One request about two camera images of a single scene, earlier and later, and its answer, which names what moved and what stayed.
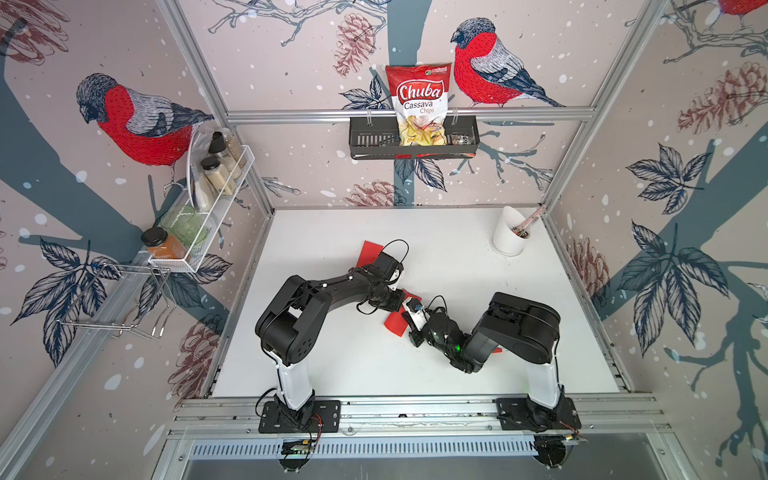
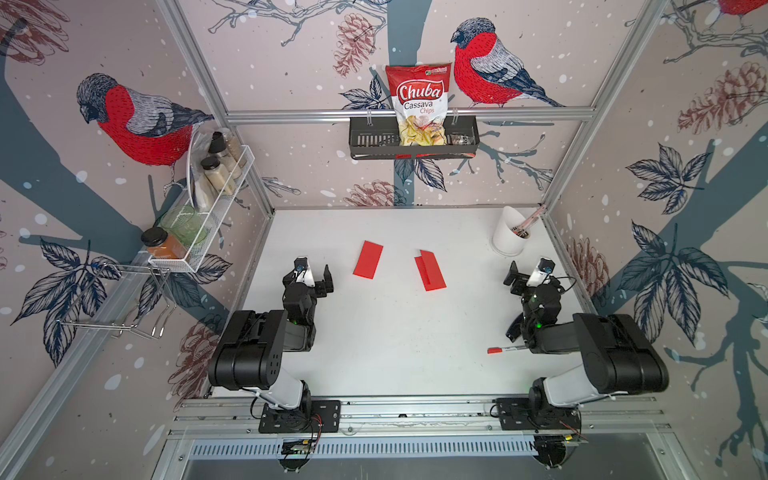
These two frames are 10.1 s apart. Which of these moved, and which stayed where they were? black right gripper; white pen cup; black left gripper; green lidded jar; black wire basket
Moved: black left gripper; black right gripper
Stayed: green lidded jar; black wire basket; white pen cup
